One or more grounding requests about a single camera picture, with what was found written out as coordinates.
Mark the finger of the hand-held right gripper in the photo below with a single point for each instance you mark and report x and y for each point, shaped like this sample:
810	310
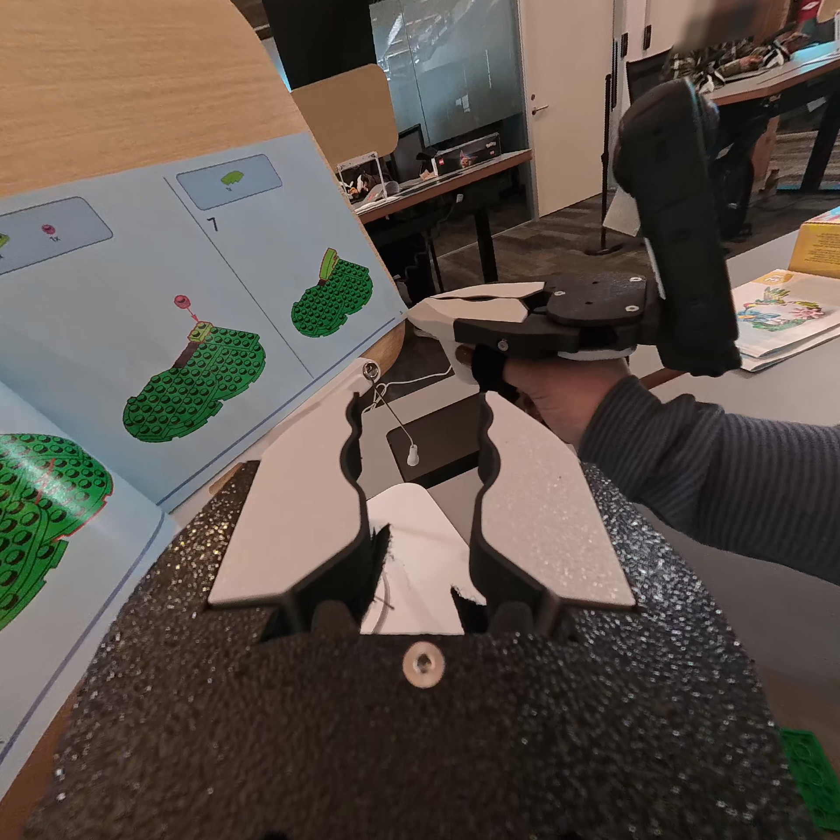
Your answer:
499	292
472	312

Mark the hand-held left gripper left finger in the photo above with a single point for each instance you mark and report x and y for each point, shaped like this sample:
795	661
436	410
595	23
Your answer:
295	512

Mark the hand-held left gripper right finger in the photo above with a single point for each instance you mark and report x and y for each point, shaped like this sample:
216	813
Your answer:
558	525

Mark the instruction booklet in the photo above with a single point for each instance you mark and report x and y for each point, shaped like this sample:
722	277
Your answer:
262	262

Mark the green rectangular lego plate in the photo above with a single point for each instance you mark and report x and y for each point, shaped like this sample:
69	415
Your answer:
814	774

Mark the person's right hand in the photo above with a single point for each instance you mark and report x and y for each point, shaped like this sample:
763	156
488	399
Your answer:
571	394

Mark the wooden-top desk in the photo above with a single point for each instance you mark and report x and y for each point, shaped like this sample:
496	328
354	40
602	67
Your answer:
774	85
459	177

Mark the black square pad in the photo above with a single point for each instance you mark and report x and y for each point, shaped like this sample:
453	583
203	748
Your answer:
433	439

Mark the black cardboard box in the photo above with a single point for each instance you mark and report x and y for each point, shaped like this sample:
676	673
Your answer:
469	154

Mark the black floor stand pole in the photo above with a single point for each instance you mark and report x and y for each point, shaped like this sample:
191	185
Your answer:
605	164

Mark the black monitor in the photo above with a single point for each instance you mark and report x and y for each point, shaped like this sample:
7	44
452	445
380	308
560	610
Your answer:
410	154

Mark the small toy figures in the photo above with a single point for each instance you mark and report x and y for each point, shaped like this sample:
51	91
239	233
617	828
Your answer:
364	177

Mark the stack of paper booklets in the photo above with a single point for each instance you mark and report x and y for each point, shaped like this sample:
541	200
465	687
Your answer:
781	321

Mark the white door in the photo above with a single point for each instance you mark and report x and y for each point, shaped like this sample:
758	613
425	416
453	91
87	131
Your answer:
571	98

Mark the rounded wooden panel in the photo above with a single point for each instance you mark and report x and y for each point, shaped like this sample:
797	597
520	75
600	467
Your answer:
348	111

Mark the yellow cardboard box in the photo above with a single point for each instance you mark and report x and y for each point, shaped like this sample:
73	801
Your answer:
817	243

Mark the black office chair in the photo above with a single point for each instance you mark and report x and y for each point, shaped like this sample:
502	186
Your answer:
646	75

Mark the wooden book stand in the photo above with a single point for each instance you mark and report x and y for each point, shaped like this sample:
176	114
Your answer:
131	79

